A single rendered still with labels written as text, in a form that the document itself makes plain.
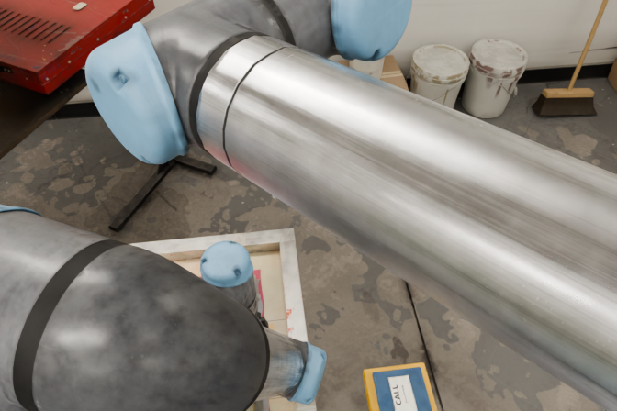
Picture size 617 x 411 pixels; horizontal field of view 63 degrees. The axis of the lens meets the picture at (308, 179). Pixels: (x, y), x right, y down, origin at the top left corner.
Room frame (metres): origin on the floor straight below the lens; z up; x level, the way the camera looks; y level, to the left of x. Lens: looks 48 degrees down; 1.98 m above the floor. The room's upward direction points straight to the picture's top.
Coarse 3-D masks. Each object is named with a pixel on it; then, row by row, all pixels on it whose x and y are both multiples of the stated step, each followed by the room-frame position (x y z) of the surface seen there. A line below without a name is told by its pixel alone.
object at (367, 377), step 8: (376, 368) 0.40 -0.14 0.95; (384, 368) 0.40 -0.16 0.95; (392, 368) 0.40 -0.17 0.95; (400, 368) 0.40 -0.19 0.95; (424, 368) 0.40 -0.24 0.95; (368, 376) 0.39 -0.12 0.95; (424, 376) 0.39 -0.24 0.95; (368, 384) 0.37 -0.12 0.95; (368, 392) 0.36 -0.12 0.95; (368, 400) 0.34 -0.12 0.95; (376, 400) 0.34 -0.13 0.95; (432, 400) 0.34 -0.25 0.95; (376, 408) 0.32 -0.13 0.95; (432, 408) 0.32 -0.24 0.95
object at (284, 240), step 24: (168, 240) 0.70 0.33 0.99; (192, 240) 0.70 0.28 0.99; (216, 240) 0.70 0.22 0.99; (240, 240) 0.70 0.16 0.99; (264, 240) 0.70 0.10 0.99; (288, 240) 0.70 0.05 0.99; (288, 264) 0.63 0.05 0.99; (288, 288) 0.57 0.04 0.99; (288, 312) 0.51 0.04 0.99; (288, 336) 0.46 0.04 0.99; (312, 408) 0.31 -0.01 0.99
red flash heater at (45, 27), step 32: (0, 0) 1.63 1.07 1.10; (32, 0) 1.63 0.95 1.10; (64, 0) 1.63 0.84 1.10; (96, 0) 1.63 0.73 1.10; (128, 0) 1.63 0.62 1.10; (0, 32) 1.42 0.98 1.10; (32, 32) 1.42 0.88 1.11; (64, 32) 1.42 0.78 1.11; (96, 32) 1.45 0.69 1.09; (0, 64) 1.27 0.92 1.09; (32, 64) 1.25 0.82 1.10; (64, 64) 1.30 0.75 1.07
